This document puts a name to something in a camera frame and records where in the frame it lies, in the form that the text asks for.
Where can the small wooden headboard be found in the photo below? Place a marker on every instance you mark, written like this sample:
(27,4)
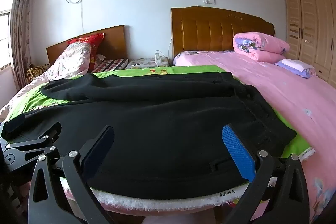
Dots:
(115,43)

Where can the large wooden headboard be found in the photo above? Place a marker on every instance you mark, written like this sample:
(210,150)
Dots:
(210,29)

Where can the pink patterned curtain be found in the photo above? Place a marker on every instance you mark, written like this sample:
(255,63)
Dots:
(22,16)

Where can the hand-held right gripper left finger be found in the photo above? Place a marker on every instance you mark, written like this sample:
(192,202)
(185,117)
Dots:
(98,150)

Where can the window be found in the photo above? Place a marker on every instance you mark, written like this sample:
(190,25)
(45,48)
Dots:
(5,29)

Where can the green printed cloth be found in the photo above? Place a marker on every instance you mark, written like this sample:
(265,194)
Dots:
(29,100)

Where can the tiger print blanket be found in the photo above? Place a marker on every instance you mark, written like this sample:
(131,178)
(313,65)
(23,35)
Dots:
(35,71)

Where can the red floral pillow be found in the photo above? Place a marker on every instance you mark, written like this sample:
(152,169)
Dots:
(94,45)

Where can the purple pillow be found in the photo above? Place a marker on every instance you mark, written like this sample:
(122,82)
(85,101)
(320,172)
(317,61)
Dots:
(302,71)

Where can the nightstand with floral cover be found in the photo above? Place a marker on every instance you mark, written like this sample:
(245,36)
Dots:
(147,63)

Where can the black pants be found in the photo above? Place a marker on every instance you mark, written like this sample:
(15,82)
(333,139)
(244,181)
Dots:
(162,121)

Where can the white charger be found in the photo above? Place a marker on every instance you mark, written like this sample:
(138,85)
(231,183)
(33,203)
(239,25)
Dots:
(157,58)

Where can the light wooden wardrobe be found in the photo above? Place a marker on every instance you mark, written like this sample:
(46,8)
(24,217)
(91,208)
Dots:
(309,24)

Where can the folded pink quilt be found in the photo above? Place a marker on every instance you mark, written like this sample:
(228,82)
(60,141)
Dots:
(262,47)

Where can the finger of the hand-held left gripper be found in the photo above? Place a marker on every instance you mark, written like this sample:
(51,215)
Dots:
(14,123)
(51,132)

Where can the white wall socket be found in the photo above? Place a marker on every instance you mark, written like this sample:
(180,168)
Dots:
(209,0)

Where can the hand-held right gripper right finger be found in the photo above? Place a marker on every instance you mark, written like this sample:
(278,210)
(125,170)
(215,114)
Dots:
(237,153)

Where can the checkered bed sheet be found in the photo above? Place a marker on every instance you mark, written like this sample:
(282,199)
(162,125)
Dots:
(113,65)

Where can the pink white floral quilt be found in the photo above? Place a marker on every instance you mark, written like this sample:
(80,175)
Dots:
(71,61)

